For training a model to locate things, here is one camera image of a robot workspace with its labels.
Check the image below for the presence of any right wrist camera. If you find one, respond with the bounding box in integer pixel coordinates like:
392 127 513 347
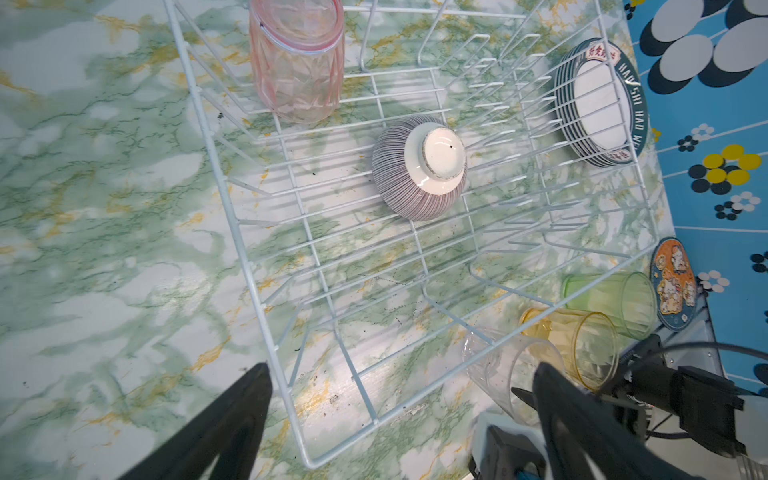
467 412 552 479

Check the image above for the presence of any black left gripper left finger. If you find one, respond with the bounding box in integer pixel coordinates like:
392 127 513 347
122 363 273 479

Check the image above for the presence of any cartoon round mat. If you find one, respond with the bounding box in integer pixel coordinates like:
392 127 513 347
649 237 698 331

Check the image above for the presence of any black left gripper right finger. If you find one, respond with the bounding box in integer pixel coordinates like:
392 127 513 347
533 363 687 479

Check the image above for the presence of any clear transparent cup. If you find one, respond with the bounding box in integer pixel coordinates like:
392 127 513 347
462 328 565 426

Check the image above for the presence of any white wire dish rack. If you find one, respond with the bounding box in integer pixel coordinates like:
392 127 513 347
165 1 659 469

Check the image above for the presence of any large plain white plate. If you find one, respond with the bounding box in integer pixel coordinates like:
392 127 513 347
554 37 649 167

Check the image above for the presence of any green transparent cup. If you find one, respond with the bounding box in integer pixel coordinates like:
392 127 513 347
563 272 657 340

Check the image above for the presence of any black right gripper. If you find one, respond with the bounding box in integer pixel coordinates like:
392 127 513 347
599 335 747 458

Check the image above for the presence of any yellow transparent cup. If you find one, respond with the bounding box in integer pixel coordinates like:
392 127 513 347
519 308 620 392

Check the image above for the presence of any pink transparent plastic cup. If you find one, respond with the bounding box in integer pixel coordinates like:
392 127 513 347
249 0 345 124

